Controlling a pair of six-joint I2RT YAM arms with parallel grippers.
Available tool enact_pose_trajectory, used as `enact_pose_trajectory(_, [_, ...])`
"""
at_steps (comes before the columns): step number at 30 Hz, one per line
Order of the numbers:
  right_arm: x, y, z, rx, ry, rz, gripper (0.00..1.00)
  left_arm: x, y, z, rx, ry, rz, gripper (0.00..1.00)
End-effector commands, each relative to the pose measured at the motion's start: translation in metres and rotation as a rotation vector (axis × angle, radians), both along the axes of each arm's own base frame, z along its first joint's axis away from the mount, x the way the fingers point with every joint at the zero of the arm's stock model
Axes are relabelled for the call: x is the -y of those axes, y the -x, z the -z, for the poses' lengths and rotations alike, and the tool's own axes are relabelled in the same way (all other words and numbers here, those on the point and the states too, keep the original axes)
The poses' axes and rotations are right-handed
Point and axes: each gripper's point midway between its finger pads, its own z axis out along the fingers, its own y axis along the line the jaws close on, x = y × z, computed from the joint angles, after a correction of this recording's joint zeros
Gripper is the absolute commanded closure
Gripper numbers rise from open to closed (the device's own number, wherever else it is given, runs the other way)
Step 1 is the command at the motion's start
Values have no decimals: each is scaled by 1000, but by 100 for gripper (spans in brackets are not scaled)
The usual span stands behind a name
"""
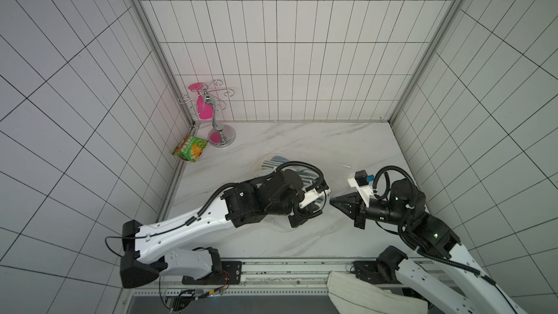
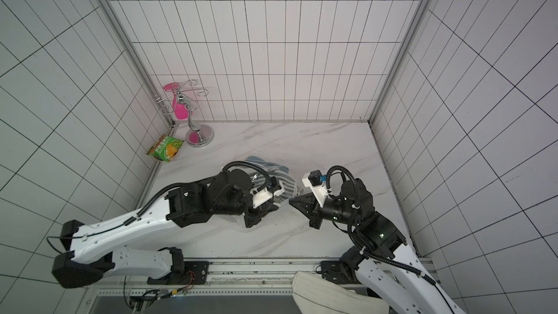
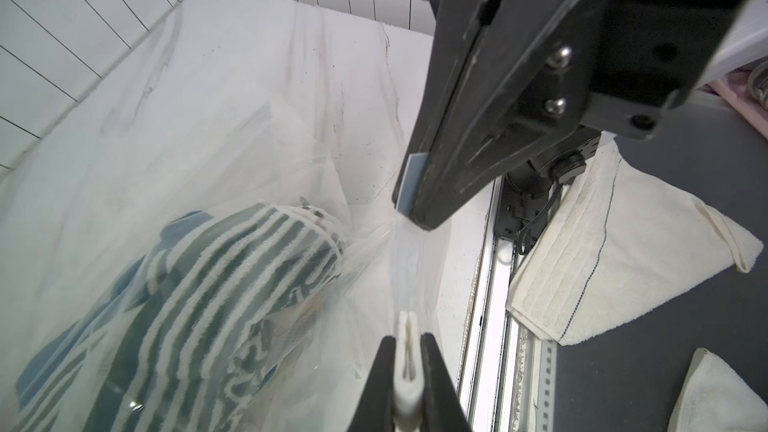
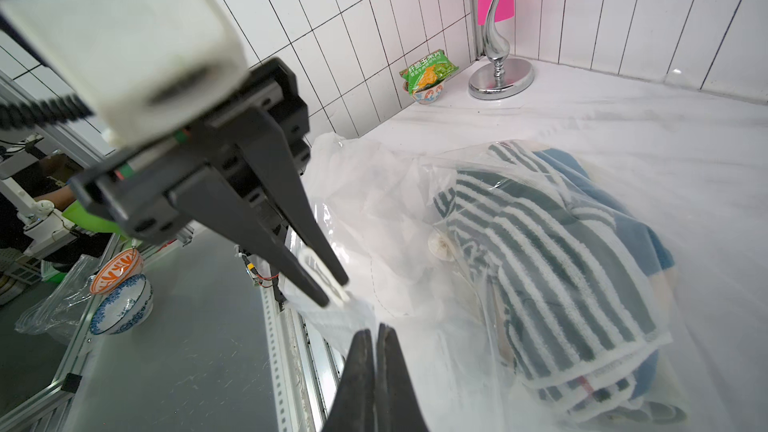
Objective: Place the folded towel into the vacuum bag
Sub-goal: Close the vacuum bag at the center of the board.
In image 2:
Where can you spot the green white striped towel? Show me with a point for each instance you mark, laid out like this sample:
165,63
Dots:
287,182

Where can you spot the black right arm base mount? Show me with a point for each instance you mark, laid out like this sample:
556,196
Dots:
340,270

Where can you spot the pink plastic scoop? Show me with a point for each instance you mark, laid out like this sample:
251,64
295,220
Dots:
180,102

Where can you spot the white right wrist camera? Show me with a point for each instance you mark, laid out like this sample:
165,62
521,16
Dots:
316,182

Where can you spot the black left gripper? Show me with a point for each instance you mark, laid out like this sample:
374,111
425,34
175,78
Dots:
257,214

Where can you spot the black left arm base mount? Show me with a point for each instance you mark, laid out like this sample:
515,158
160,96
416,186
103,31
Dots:
182,273

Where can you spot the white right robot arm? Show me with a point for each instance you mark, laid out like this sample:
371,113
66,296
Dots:
380,258

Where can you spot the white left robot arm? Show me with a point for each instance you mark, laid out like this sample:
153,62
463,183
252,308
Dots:
92,252

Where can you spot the green snack packet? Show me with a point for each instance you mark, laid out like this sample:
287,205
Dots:
165,149

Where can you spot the clear plastic vacuum bag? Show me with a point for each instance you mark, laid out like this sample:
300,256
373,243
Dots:
260,180

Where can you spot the teal and beige towel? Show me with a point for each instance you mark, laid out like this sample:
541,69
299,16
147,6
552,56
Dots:
266,161

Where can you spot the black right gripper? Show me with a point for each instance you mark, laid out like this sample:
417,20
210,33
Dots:
315,208

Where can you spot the white striped cloth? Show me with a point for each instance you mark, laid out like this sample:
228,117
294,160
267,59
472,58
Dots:
312,294

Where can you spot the chrome cup holder stand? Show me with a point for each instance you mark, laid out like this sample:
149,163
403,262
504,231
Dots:
198,135

